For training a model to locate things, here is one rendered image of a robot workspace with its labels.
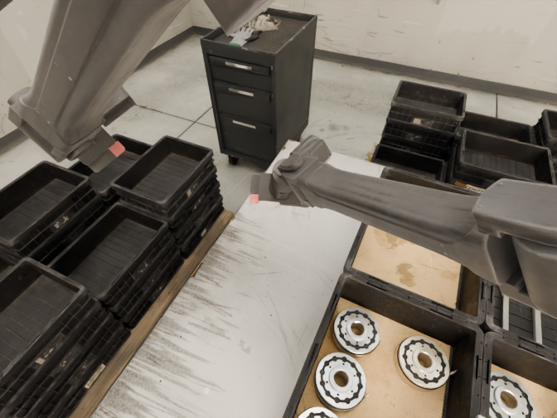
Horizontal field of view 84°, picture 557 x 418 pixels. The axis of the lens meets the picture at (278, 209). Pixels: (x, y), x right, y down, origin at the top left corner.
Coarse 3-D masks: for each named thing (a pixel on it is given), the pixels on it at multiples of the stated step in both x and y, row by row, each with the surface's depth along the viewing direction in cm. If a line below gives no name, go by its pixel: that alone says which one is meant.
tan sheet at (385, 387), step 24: (336, 312) 74; (384, 336) 71; (408, 336) 71; (360, 360) 67; (384, 360) 67; (312, 384) 64; (384, 384) 64; (360, 408) 62; (384, 408) 62; (408, 408) 62; (432, 408) 62
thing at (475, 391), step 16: (336, 288) 68; (384, 288) 68; (416, 304) 65; (448, 320) 63; (464, 320) 63; (320, 336) 61; (480, 336) 61; (480, 352) 59; (304, 368) 57; (480, 368) 57; (304, 384) 56; (480, 384) 55; (288, 416) 53
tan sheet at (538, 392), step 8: (496, 368) 66; (512, 376) 65; (528, 384) 64; (536, 384) 64; (536, 392) 63; (544, 392) 63; (552, 392) 63; (504, 400) 62; (536, 400) 62; (544, 400) 62; (552, 400) 62; (536, 408) 62; (544, 408) 62; (552, 408) 62; (536, 416) 61
